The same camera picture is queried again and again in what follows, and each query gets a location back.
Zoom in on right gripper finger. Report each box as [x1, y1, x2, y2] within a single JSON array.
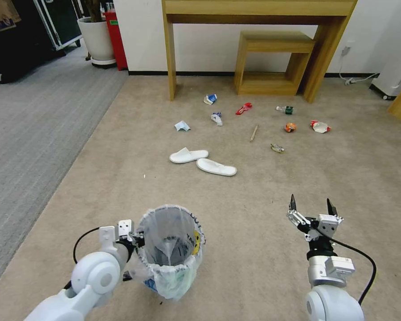
[[286, 194, 314, 234], [326, 198, 344, 222]]

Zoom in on round trash bin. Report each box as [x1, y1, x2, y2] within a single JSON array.
[[135, 204, 206, 301]]

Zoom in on clear plastic bin liner bag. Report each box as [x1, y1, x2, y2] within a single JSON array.
[[128, 204, 207, 301]]

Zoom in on crumpled red white carton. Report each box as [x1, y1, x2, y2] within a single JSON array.
[[309, 119, 332, 134]]

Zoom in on white slipper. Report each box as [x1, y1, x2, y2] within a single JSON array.
[[169, 147, 209, 164], [196, 158, 238, 177]]

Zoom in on white standing appliance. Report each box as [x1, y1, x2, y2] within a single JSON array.
[[368, 61, 401, 101]]

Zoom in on white wheeled pot stand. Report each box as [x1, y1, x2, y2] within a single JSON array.
[[85, 54, 117, 70]]

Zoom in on small wooden bench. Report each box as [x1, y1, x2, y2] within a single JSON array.
[[234, 30, 317, 97]]

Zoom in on red cabinet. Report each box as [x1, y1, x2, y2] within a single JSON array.
[[102, 9, 129, 71]]

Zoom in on white plant pot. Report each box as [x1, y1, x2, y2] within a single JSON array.
[[77, 16, 117, 62]]

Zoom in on wooden desk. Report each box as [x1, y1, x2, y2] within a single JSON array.
[[161, 0, 359, 103]]

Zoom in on large black cabinet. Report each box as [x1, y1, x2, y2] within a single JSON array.
[[0, 0, 68, 85]]

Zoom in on black flight case silver edges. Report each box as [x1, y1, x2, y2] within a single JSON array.
[[31, 0, 83, 52]]

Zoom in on brown plant trunk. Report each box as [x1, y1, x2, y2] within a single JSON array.
[[86, 0, 103, 23]]

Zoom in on cardboard box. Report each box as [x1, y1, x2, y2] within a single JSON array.
[[0, 0, 22, 36]]

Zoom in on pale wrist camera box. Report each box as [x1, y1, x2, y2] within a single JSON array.
[[117, 219, 135, 239], [316, 214, 344, 240]]

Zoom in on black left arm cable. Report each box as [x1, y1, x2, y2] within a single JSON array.
[[73, 227, 101, 265]]

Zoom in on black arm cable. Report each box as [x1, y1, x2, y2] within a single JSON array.
[[331, 236, 377, 305], [73, 227, 101, 265]]

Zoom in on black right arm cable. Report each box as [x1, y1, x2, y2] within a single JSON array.
[[331, 236, 377, 305]]

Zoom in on white power cable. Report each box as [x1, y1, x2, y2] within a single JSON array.
[[339, 50, 381, 86]]

